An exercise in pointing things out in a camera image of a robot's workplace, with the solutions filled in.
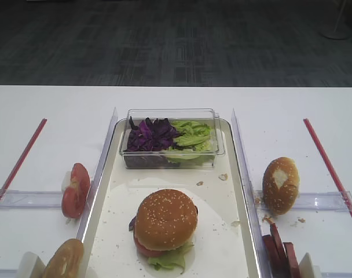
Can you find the sesame top bun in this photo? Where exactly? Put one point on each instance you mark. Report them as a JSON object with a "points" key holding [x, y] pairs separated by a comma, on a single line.
{"points": [[165, 220]]}

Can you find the sesame bun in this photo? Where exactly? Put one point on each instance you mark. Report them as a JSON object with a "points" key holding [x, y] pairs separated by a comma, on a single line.
{"points": [[165, 220], [280, 185]]}

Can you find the green lettuce leaves in container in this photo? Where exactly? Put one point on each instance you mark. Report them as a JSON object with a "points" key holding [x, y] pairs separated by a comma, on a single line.
{"points": [[195, 137]]}

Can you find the white block behind tomato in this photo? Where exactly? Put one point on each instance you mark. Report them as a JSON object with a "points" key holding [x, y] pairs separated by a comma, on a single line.
{"points": [[66, 181]]}

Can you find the tomato slice on burger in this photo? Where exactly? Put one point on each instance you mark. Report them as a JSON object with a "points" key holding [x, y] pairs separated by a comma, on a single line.
{"points": [[146, 252]]}

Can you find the upright tomato slice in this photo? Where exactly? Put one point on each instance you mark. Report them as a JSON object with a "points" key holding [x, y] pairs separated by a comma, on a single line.
{"points": [[75, 195]]}

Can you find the lettuce leaf on burger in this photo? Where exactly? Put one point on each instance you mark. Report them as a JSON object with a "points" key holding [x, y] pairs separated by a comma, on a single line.
{"points": [[171, 259]]}

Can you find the sliced red meat sticks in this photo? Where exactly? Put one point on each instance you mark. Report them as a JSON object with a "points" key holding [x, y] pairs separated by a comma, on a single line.
{"points": [[281, 255]]}

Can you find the clear plastic salad container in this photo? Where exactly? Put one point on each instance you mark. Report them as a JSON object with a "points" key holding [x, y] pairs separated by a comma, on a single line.
{"points": [[157, 159]]}

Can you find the shredded purple cabbage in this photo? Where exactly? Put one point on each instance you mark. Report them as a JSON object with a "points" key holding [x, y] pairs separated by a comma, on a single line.
{"points": [[149, 136]]}

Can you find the white metal tray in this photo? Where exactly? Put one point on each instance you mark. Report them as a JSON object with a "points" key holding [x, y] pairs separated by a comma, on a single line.
{"points": [[222, 243]]}

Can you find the right red strip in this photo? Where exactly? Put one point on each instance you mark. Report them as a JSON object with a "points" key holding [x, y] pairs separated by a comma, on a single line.
{"points": [[329, 165]]}

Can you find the red strip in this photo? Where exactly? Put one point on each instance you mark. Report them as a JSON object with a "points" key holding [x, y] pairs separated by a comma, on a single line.
{"points": [[22, 158], [329, 165]]}

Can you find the left red strip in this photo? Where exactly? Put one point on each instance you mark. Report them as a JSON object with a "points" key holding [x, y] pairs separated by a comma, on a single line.
{"points": [[22, 158]]}

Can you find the plain bottom bun upright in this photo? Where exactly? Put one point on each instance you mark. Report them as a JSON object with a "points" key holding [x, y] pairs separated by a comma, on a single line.
{"points": [[66, 260]]}

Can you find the upper left clear holder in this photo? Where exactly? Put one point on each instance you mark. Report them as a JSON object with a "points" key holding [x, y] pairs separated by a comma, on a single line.
{"points": [[14, 199]]}

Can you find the white block lower right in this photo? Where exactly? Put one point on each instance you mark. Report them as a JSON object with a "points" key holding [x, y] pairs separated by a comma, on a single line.
{"points": [[308, 269]]}

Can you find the white block lower left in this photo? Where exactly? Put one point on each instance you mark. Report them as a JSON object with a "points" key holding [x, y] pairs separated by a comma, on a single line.
{"points": [[31, 266]]}

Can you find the metal floor stand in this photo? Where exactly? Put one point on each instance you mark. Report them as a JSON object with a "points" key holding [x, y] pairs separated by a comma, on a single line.
{"points": [[334, 28]]}

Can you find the lower left clear holder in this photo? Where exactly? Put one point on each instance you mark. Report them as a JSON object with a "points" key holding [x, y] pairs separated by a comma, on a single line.
{"points": [[8, 273]]}

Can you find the lower right clear holder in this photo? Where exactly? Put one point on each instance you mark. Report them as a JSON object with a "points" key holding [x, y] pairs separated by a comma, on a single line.
{"points": [[336, 275]]}

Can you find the left clear divider rail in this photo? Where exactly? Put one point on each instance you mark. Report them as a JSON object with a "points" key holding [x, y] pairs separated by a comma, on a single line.
{"points": [[95, 184]]}

